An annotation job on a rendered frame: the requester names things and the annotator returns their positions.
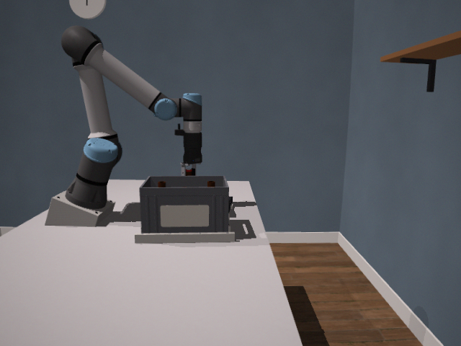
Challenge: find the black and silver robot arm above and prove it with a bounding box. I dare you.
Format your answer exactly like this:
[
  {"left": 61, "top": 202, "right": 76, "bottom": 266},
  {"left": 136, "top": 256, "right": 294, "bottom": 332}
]
[{"left": 61, "top": 25, "right": 202, "bottom": 209}]

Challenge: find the grey flat bar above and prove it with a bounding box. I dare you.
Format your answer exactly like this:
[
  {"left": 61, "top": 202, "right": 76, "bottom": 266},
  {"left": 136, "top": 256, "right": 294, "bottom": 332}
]
[{"left": 135, "top": 214, "right": 235, "bottom": 244}]

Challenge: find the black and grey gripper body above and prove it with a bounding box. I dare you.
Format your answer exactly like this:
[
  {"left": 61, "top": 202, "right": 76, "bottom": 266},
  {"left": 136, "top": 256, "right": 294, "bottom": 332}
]
[{"left": 174, "top": 121, "right": 202, "bottom": 164}]

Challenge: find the dark grey bottle crate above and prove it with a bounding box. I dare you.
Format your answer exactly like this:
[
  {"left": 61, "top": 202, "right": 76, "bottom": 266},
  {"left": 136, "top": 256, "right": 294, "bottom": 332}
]
[{"left": 140, "top": 176, "right": 229, "bottom": 234}]

